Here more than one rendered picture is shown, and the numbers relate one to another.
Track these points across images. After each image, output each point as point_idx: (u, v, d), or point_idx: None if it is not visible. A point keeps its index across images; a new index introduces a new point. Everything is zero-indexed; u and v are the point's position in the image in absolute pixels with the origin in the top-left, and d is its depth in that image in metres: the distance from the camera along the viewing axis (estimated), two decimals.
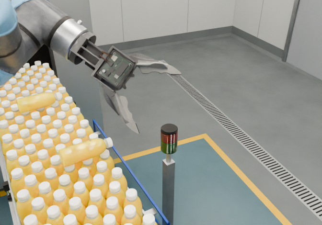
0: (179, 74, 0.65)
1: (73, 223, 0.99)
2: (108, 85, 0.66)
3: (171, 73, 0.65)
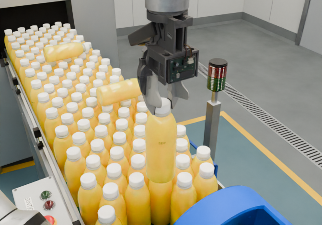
0: (171, 107, 0.66)
1: (121, 155, 0.90)
2: (144, 55, 0.59)
3: (171, 101, 0.65)
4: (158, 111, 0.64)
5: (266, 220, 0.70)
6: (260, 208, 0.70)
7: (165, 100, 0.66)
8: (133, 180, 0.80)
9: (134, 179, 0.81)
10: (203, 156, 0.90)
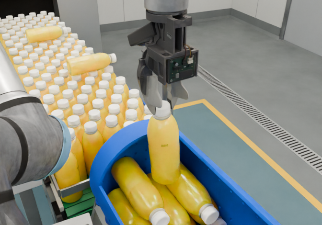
0: (171, 107, 0.66)
1: (81, 110, 1.09)
2: (144, 55, 0.59)
3: (171, 101, 0.65)
4: (159, 115, 0.65)
5: (186, 151, 0.89)
6: (182, 142, 0.89)
7: (165, 103, 0.66)
8: (87, 126, 0.99)
9: (88, 125, 1.00)
10: (149, 111, 1.09)
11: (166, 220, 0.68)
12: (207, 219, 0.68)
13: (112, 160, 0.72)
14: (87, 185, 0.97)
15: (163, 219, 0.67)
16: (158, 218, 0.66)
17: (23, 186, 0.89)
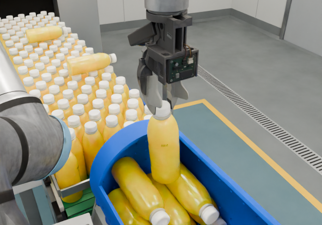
0: (171, 107, 0.66)
1: (81, 110, 1.09)
2: (144, 55, 0.59)
3: (171, 101, 0.65)
4: (158, 115, 0.65)
5: (186, 151, 0.89)
6: (182, 142, 0.89)
7: (165, 103, 0.66)
8: (87, 126, 0.99)
9: (88, 125, 1.00)
10: (149, 111, 1.09)
11: (166, 220, 0.68)
12: (207, 219, 0.68)
13: (112, 160, 0.72)
14: (87, 185, 0.97)
15: (164, 219, 0.67)
16: (158, 218, 0.66)
17: (23, 186, 0.89)
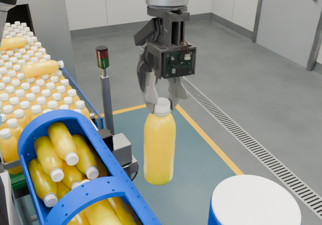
0: (171, 108, 0.66)
1: (27, 105, 1.42)
2: (145, 52, 0.60)
3: (171, 102, 0.65)
4: (68, 163, 1.02)
5: None
6: None
7: (75, 159, 1.01)
8: (156, 103, 0.64)
9: (159, 102, 0.65)
10: (78, 106, 1.41)
11: (61, 175, 1.01)
12: (89, 174, 1.02)
13: (28, 137, 1.06)
14: None
15: (58, 174, 1.01)
16: (54, 173, 1.00)
17: None
